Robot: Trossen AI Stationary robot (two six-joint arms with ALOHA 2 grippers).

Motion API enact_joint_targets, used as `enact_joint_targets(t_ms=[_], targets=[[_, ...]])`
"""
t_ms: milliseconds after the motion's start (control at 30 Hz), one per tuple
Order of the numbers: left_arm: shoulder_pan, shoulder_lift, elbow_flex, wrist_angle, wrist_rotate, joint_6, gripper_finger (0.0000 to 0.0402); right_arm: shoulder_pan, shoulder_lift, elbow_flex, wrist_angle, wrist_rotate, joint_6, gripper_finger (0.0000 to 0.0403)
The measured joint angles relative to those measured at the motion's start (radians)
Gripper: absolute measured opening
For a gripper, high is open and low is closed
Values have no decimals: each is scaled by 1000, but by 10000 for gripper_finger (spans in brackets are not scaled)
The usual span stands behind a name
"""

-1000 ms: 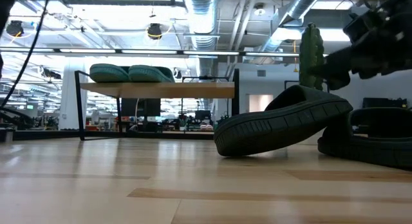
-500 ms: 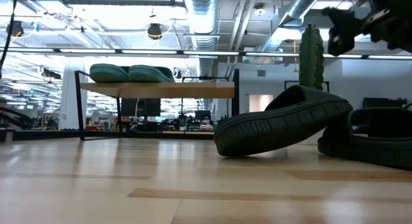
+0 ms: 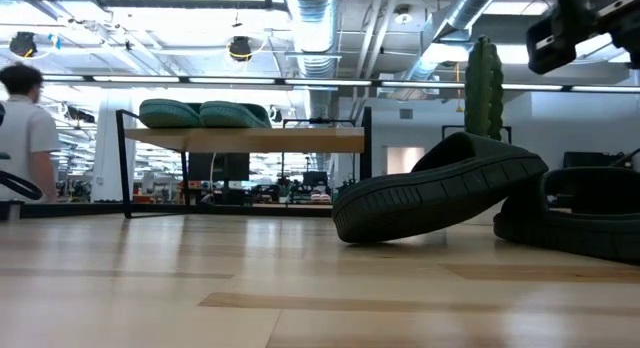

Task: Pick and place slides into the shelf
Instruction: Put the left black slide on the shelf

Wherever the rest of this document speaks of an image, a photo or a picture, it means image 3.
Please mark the black aluminium table frame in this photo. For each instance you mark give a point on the black aluminium table frame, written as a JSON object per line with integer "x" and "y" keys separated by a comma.
{"x": 75, "y": 209}

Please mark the black background monitor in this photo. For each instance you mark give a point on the black background monitor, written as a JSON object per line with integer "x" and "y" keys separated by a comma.
{"x": 220, "y": 167}

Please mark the black rubber slide sandal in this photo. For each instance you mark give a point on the black rubber slide sandal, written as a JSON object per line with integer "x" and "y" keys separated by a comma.
{"x": 425, "y": 198}
{"x": 575, "y": 238}

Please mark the long ceiling light strip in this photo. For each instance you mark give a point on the long ceiling light strip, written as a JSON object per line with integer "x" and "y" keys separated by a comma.
{"x": 230, "y": 80}

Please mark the green rubber slide sandal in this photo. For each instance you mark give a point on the green rubber slide sandal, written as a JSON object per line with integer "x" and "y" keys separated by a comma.
{"x": 167, "y": 115}
{"x": 227, "y": 117}

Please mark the white pillar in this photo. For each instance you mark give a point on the white pillar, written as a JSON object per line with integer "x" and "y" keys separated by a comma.
{"x": 112, "y": 153}

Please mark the white ceiling sensor dome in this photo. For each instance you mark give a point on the white ceiling sensor dome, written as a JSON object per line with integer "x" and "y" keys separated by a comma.
{"x": 403, "y": 17}

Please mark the grey wall vent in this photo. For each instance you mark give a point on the grey wall vent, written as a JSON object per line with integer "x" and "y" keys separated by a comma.
{"x": 406, "y": 113}

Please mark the silver ceiling ventilation duct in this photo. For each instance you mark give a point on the silver ceiling ventilation duct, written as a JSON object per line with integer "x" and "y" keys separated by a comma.
{"x": 315, "y": 28}
{"x": 470, "y": 8}

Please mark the wooden shelf with black legs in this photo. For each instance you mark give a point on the wooden shelf with black legs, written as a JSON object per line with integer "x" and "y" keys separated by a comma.
{"x": 250, "y": 140}

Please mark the person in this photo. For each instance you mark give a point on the person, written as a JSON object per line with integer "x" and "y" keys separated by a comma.
{"x": 25, "y": 138}

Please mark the black ceiling camera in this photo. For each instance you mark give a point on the black ceiling camera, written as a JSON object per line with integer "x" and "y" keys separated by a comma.
{"x": 240, "y": 48}
{"x": 22, "y": 44}

